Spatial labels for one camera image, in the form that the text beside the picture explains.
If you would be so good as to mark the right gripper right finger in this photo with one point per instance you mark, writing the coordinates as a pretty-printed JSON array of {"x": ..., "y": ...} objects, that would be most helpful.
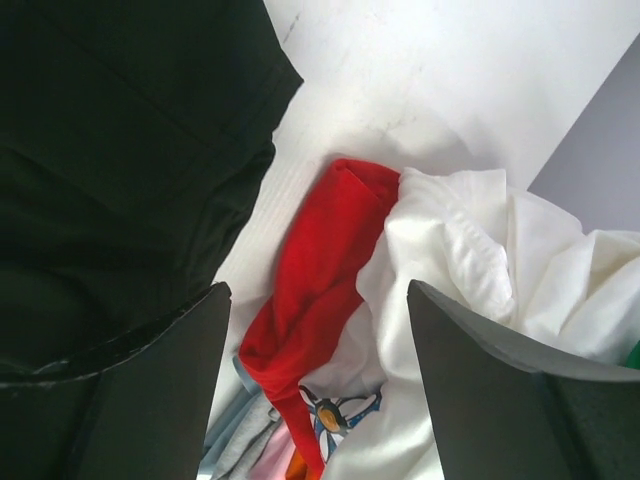
[{"x": 505, "y": 406}]

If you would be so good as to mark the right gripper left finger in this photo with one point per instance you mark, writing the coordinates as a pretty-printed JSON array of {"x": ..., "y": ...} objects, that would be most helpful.
[{"x": 134, "y": 407}]

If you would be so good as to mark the black printed t-shirt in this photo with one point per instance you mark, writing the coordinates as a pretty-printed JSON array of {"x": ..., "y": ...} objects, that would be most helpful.
[{"x": 135, "y": 136}]

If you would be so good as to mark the grey t-shirt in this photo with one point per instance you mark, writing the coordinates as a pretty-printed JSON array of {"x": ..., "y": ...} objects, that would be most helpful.
[{"x": 248, "y": 441}]

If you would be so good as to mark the light blue t-shirt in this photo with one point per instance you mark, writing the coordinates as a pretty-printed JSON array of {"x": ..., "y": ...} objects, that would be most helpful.
[{"x": 220, "y": 433}]

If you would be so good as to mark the pink t-shirt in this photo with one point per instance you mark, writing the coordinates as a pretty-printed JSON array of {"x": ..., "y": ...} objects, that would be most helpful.
[{"x": 275, "y": 458}]

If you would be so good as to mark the green t-shirt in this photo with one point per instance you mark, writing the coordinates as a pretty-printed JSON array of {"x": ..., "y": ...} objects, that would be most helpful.
[{"x": 633, "y": 359}]

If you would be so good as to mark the white t-shirt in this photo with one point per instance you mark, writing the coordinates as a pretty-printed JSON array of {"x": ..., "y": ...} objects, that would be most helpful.
[{"x": 505, "y": 254}]

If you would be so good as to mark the orange t-shirt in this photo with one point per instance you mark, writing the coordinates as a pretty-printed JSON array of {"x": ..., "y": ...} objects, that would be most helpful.
[{"x": 298, "y": 469}]

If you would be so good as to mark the red t-shirt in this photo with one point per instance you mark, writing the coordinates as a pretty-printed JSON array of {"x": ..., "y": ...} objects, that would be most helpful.
[{"x": 314, "y": 294}]

